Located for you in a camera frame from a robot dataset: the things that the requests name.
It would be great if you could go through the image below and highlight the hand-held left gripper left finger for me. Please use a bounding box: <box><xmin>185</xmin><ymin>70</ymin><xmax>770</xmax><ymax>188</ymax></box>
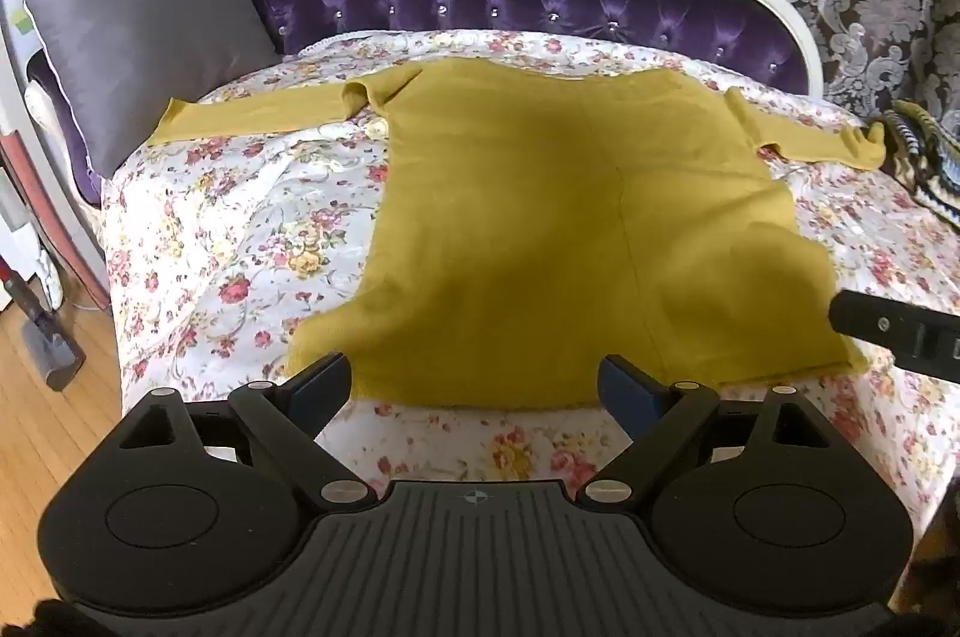
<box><xmin>112</xmin><ymin>352</ymin><xmax>374</xmax><ymax>510</ymax></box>

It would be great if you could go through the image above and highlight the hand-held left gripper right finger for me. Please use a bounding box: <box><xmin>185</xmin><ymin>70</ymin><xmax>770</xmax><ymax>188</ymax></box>
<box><xmin>579</xmin><ymin>353</ymin><xmax>848</xmax><ymax>510</ymax></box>

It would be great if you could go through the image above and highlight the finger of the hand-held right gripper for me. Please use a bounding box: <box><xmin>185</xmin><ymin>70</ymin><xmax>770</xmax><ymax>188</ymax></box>
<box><xmin>828</xmin><ymin>287</ymin><xmax>960</xmax><ymax>384</ymax></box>

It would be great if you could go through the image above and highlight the mustard yellow sweater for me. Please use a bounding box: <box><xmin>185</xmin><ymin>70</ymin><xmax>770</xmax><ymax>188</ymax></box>
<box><xmin>146</xmin><ymin>59</ymin><xmax>890</xmax><ymax>414</ymax></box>

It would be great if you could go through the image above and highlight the floral bedspread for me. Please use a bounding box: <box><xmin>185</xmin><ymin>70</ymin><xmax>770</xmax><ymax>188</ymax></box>
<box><xmin>97</xmin><ymin>28</ymin><xmax>960</xmax><ymax>533</ymax></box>

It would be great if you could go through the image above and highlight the striped knitted cloth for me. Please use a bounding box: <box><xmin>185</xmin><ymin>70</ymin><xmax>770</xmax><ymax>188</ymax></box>
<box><xmin>881</xmin><ymin>98</ymin><xmax>960</xmax><ymax>230</ymax></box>

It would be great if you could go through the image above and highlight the stick vacuum cleaner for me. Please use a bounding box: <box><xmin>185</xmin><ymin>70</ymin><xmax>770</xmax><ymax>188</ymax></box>
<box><xmin>0</xmin><ymin>131</ymin><xmax>88</xmax><ymax>392</ymax></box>

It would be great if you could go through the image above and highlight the grey pillow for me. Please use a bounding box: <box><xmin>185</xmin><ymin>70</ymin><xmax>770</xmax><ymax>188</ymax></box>
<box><xmin>16</xmin><ymin>0</ymin><xmax>283</xmax><ymax>178</ymax></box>

